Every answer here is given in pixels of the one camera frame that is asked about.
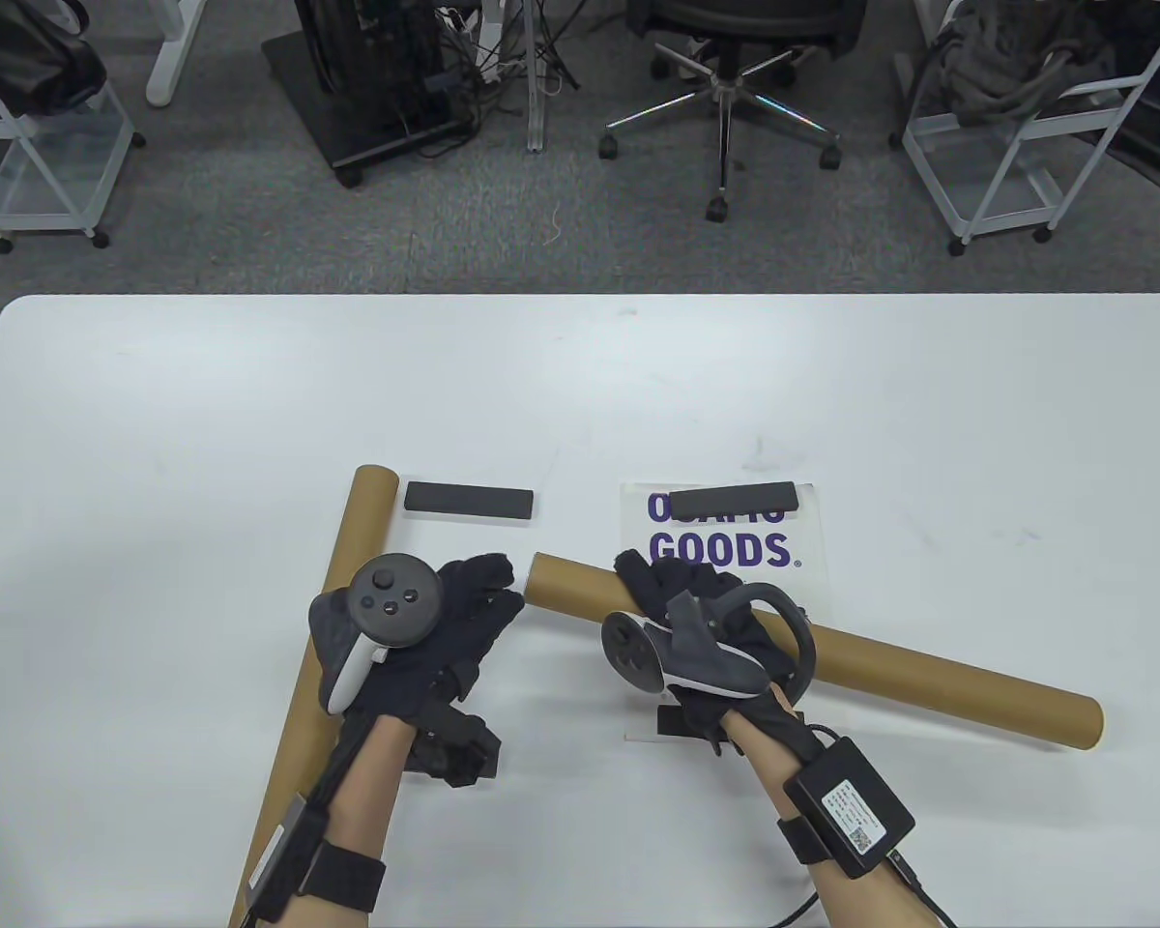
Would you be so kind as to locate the person's right hand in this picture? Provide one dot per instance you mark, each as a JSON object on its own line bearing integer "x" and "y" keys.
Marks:
{"x": 677, "y": 585}

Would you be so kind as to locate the person's left hand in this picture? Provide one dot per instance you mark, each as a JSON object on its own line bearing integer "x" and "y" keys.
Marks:
{"x": 474, "y": 619}

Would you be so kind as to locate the black bar weight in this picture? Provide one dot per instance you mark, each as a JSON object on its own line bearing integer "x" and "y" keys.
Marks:
{"x": 672, "y": 725}
{"x": 735, "y": 498}
{"x": 469, "y": 503}

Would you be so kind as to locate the white poster purple lettering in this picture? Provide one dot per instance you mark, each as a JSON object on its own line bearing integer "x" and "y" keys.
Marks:
{"x": 812, "y": 541}

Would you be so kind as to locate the brown cardboard mailing tube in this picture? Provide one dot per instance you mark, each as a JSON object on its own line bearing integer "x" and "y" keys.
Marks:
{"x": 358, "y": 522}
{"x": 928, "y": 681}

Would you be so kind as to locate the person's right forearm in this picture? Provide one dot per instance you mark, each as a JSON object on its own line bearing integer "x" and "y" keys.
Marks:
{"x": 764, "y": 773}

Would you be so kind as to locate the black shoulder bag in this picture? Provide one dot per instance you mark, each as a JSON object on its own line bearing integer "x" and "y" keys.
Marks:
{"x": 29, "y": 58}

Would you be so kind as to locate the person's left forearm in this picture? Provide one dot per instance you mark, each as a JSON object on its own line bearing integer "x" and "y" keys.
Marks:
{"x": 367, "y": 802}

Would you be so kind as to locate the grey white hand controller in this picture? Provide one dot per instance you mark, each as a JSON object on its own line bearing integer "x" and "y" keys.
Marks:
{"x": 706, "y": 657}
{"x": 391, "y": 594}

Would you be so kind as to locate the black wrist sensor box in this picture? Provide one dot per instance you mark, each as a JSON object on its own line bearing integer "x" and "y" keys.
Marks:
{"x": 851, "y": 807}
{"x": 285, "y": 860}

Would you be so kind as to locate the white wheeled cart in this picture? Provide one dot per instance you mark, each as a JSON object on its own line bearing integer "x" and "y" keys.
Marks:
{"x": 986, "y": 184}
{"x": 48, "y": 184}

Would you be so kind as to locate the black wheeled platform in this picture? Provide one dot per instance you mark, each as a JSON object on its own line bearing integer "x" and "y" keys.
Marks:
{"x": 348, "y": 126}

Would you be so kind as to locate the black office chair chrome base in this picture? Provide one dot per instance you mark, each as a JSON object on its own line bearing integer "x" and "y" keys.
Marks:
{"x": 735, "y": 19}

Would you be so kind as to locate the black computer tower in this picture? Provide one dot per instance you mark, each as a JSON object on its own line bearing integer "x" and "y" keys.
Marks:
{"x": 367, "y": 48}

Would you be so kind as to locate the grey crumpled cloth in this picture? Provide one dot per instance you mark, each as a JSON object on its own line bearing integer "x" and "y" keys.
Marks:
{"x": 1005, "y": 58}

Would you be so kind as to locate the white desk leg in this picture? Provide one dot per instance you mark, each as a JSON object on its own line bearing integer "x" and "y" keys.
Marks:
{"x": 176, "y": 58}

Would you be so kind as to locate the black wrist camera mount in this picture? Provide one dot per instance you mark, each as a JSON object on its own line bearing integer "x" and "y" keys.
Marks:
{"x": 459, "y": 749}

